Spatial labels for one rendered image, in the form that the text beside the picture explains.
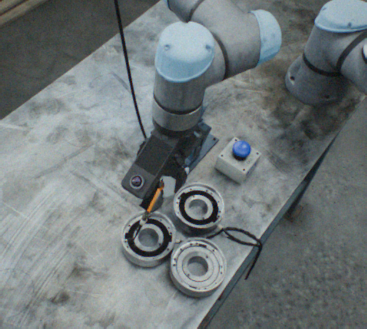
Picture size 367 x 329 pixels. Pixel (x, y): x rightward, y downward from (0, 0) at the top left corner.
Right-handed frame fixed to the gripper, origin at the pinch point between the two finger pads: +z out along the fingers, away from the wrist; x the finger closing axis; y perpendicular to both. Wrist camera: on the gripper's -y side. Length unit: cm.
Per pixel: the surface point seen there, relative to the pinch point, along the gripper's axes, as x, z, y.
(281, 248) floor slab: -20, 93, 61
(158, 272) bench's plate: -6.6, 13.1, -6.8
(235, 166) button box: -6.3, 8.7, 20.3
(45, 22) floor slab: 126, 93, 93
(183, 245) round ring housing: -7.8, 10.2, -0.9
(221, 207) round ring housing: -9.1, 10.2, 11.0
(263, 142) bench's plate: -6.7, 13.2, 33.7
